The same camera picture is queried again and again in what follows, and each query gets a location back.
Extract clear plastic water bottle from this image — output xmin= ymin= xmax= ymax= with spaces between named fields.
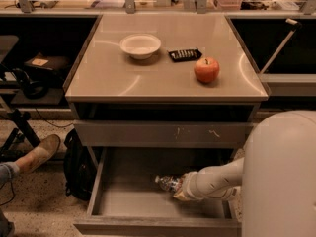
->
xmin=155 ymin=176 xmax=184 ymax=193

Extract open grey middle drawer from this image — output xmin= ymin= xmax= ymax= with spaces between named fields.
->
xmin=74 ymin=148 xmax=241 ymax=237

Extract blue jeans leg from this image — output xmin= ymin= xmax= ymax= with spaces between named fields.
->
xmin=0 ymin=162 xmax=20 ymax=186

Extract red apple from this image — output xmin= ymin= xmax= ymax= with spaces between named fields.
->
xmin=194 ymin=57 xmax=220 ymax=83

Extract black tripod stand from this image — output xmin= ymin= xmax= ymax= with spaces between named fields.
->
xmin=0 ymin=97 xmax=40 ymax=160

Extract grey drawer cabinet with counter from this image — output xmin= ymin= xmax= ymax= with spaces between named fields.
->
xmin=62 ymin=13 xmax=271 ymax=150

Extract black headphones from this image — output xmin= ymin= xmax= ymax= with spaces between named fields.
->
xmin=13 ymin=68 xmax=48 ymax=99

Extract tan slip-on shoe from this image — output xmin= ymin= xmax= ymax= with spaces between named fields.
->
xmin=15 ymin=134 xmax=60 ymax=173

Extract black backpack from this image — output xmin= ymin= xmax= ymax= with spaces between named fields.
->
xmin=63 ymin=129 xmax=97 ymax=201

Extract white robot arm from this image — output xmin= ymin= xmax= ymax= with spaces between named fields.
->
xmin=174 ymin=111 xmax=316 ymax=237

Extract closed grey top drawer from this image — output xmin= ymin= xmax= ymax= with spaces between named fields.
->
xmin=74 ymin=120 xmax=253 ymax=148

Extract white-handled stick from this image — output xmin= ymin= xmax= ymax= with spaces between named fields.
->
xmin=260 ymin=18 xmax=302 ymax=74

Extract black box with label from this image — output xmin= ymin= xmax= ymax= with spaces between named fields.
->
xmin=24 ymin=52 xmax=70 ymax=73

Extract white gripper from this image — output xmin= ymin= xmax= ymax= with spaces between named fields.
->
xmin=174 ymin=172 xmax=205 ymax=201

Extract white bowl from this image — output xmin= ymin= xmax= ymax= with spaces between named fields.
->
xmin=119 ymin=34 xmax=161 ymax=60

